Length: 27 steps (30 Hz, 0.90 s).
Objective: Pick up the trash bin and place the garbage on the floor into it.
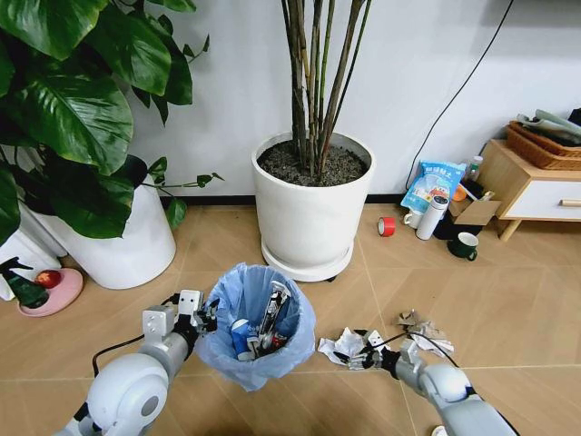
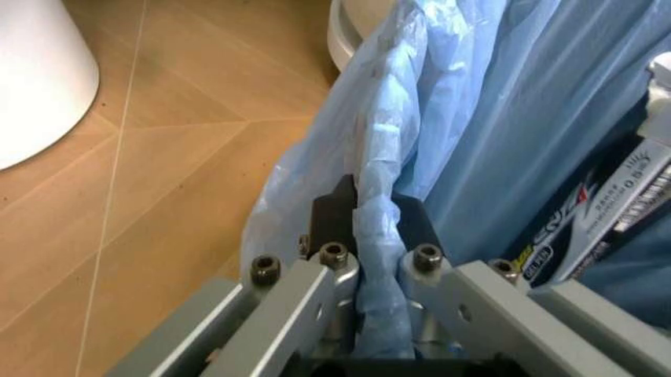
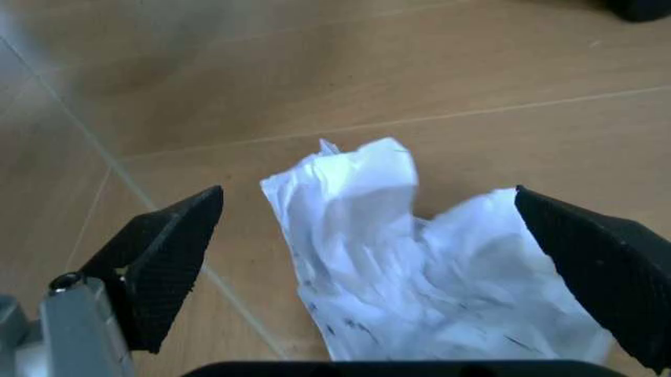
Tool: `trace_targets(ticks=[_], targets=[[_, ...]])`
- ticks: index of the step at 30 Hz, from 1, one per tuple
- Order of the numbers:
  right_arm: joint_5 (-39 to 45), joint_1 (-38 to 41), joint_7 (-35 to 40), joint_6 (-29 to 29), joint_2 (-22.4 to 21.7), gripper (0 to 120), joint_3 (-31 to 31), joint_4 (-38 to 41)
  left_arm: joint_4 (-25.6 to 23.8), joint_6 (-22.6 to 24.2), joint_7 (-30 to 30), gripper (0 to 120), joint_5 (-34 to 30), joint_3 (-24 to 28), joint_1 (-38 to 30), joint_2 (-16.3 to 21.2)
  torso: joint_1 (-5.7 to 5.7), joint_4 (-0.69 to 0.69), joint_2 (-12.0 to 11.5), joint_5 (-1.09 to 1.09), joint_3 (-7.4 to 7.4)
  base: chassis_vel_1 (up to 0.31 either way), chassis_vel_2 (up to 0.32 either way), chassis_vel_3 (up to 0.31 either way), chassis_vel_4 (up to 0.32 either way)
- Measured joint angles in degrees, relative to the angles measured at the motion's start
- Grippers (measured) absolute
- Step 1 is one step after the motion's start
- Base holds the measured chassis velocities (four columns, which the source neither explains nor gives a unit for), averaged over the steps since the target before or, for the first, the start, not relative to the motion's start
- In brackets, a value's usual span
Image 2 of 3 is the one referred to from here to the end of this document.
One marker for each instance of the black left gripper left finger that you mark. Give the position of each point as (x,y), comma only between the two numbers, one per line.
(293,290)

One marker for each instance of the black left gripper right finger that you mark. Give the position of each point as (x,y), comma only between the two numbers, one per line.
(472,298)

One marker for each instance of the blue plastic trash bag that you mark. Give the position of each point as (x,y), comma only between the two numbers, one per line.
(472,118)

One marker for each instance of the dark printed carton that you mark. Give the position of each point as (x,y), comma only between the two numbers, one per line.
(603,220)

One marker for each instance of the white crumpled tissue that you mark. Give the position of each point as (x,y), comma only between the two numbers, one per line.
(659,94)

